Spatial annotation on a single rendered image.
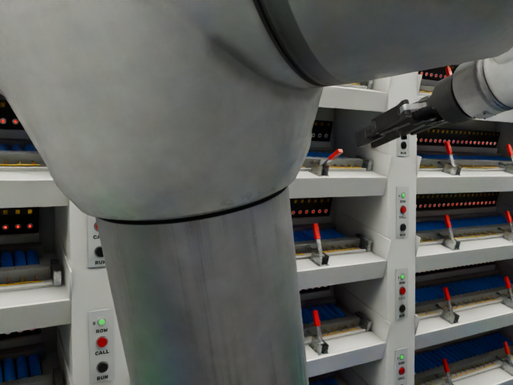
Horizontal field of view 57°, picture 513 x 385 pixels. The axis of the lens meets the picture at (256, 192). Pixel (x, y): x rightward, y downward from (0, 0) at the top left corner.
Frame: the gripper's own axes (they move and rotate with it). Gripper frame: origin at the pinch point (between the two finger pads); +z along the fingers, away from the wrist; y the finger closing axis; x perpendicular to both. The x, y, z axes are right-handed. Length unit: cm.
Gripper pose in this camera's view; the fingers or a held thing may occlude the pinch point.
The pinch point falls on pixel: (376, 134)
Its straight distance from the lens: 92.7
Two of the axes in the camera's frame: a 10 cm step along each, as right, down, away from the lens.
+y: 8.7, -0.2, 4.8
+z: -4.7, 2.1, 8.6
